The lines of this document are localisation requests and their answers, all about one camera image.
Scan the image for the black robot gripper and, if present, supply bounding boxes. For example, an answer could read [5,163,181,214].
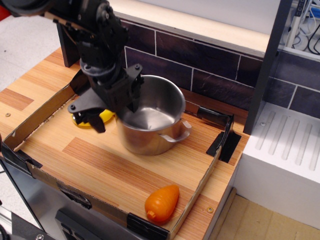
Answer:
[68,64,144,133]

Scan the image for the stainless steel metal pot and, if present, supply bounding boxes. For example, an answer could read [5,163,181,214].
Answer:
[115,75,192,156]

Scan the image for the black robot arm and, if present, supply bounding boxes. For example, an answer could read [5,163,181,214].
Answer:
[0,0,144,133]

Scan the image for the cardboard fence with black tape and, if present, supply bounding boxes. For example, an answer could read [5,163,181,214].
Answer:
[1,66,242,240]

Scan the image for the yellow toy banana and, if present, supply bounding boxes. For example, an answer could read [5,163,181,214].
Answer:
[70,109,115,129]

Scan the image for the orange toy carrot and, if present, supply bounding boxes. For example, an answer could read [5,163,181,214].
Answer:
[144,184,180,223]

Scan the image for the white toy sink drainboard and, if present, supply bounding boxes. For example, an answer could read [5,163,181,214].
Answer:
[234,103,320,219]

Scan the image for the dark grey left post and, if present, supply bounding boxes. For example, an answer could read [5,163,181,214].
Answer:
[57,23,80,68]

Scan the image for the dark grey vertical post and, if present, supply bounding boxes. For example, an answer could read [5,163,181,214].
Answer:
[243,0,292,135]

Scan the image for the black cables in background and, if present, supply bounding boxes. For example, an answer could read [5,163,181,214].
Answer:
[291,0,320,55]

